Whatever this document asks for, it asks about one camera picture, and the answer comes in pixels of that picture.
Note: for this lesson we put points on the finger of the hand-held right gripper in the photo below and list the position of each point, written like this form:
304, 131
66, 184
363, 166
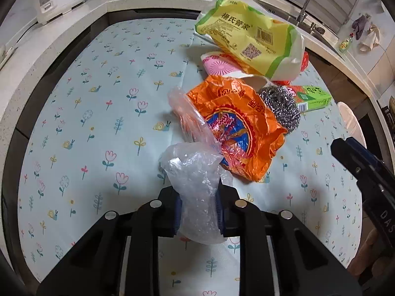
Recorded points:
364, 149
351, 160

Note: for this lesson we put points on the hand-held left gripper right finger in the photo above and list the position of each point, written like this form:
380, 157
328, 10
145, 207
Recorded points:
219, 215

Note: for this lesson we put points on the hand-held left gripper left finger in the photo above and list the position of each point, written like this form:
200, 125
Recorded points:
177, 214

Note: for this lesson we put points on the trash bin with white liner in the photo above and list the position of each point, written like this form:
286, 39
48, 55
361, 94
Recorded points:
350, 120

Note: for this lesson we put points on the clear plastic bag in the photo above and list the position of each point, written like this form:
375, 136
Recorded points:
194, 185

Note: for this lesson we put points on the green cardboard box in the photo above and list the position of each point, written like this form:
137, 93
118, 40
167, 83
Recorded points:
311, 98

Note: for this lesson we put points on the steel wool scrubber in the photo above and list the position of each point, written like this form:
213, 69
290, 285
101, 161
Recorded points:
280, 108

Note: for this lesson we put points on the orange printed plastic bag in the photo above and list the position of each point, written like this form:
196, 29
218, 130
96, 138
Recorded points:
247, 120

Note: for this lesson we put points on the red plastic wrapper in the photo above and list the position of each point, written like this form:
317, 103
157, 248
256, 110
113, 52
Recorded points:
305, 61

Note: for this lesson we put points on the pink white packet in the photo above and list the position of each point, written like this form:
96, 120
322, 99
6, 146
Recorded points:
220, 66

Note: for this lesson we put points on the yellow green package bag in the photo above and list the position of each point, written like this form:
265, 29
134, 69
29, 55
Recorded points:
247, 30

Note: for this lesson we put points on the person's right forearm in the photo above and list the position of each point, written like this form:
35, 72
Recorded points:
364, 252

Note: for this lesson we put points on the green dish soap bottle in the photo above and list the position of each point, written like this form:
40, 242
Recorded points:
345, 43

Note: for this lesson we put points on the cream hanging cloth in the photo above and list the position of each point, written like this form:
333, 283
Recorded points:
370, 40

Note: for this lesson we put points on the floral tablecloth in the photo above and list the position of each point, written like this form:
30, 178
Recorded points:
98, 135

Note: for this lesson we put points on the steel sink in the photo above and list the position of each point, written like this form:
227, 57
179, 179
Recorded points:
327, 41

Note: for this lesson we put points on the purple hanging cloth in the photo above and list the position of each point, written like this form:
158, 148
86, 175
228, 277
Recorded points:
361, 24

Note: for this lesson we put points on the dark sink scrubber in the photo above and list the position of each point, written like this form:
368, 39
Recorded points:
321, 30

